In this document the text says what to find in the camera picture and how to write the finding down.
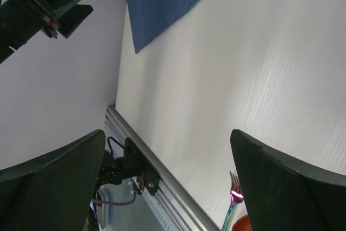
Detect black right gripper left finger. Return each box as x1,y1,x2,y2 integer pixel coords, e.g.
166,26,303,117
1,130,105,230

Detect iridescent rainbow fork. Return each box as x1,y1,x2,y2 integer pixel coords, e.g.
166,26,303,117
221,172,244,231

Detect black clamp mount on rail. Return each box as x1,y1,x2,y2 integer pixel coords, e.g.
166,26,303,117
95,136,160,195

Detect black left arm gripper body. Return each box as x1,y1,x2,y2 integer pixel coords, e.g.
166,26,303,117
1,0,58,62

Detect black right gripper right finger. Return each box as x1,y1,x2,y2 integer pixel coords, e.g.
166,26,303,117
230,129,345,230

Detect orange plastic plate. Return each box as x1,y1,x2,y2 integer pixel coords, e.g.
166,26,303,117
232,215,252,231

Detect purple cable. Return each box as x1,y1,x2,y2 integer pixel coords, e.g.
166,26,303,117
91,195,139,207

